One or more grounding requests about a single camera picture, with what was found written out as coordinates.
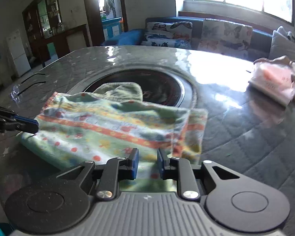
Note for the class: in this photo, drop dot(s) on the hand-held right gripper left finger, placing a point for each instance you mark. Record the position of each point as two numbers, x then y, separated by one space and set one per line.
135 163

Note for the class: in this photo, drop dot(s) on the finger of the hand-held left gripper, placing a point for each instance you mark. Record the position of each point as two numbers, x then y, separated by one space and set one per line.
27 128
24 121

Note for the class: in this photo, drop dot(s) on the blue cabinet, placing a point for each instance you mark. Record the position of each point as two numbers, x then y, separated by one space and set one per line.
111 28

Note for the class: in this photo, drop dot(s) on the hanging clothes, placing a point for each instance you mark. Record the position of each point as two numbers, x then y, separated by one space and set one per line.
110 5

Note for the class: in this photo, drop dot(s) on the green floral patterned shirt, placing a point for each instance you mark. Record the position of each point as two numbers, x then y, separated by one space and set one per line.
108 130

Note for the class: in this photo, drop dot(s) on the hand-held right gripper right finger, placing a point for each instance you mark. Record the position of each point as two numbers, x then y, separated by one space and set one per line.
162 163

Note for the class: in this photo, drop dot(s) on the eyeglasses with black temples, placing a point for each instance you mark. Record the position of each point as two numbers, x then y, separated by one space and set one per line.
34 75

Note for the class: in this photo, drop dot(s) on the small butterfly print cushion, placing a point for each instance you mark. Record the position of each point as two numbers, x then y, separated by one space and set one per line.
167 33

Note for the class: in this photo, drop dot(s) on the pink tissue pack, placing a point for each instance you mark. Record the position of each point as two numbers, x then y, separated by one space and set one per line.
272 81

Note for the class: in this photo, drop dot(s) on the round dark table hotplate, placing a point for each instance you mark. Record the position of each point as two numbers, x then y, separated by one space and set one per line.
159 86

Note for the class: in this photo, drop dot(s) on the grey pillow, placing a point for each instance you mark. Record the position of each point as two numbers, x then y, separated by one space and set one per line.
284 46

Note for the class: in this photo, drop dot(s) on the dark wooden display cabinet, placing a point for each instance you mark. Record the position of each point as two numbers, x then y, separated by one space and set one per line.
54 39

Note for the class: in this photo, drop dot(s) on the dark wooden door frame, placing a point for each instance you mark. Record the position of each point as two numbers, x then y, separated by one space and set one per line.
89 12

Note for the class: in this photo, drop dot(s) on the white refrigerator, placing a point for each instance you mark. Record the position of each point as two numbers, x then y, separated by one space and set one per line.
18 54

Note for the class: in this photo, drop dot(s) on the blue sofa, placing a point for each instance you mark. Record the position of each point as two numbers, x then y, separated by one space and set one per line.
260 39

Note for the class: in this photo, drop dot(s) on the large butterfly print cushion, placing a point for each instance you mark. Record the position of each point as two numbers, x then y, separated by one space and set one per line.
226 38

